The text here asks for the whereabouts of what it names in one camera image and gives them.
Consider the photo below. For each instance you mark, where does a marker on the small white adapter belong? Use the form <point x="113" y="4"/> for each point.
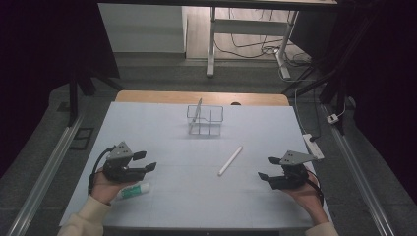
<point x="332" y="118"/>

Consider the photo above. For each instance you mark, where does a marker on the black tripod stand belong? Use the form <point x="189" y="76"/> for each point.
<point x="339" y="95"/>
<point x="73" y="98"/>

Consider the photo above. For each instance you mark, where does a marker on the white table cover sheet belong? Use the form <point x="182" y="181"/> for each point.
<point x="183" y="196"/>

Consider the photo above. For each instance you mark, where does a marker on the green and white toothpaste tube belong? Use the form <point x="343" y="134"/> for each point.
<point x="136" y="189"/>

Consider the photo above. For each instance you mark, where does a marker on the person's right hand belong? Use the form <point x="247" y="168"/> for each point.
<point x="308" y="200"/>

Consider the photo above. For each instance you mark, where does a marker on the person's left hand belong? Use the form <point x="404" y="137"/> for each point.
<point x="103" y="188"/>

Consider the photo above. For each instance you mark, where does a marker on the white frame desk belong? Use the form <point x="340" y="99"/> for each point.
<point x="249" y="27"/>

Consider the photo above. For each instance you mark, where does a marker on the white paper-wrapped stick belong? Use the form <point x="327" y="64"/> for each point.
<point x="230" y="160"/>

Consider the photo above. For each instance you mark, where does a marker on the dark curtain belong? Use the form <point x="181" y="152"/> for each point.
<point x="39" y="49"/>
<point x="387" y="65"/>

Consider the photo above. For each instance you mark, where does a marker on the clear plastic organizer box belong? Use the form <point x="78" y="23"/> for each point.
<point x="214" y="123"/>

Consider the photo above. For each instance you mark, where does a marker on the aluminium floor rail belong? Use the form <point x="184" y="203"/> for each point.
<point x="42" y="183"/>
<point x="360" y="183"/>

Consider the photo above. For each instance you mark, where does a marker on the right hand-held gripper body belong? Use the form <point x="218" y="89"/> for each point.
<point x="291" y="178"/>

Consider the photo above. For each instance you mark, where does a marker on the white power strip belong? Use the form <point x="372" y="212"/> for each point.
<point x="311" y="144"/>

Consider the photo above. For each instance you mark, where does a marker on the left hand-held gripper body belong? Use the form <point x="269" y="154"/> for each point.
<point x="119" y="167"/>

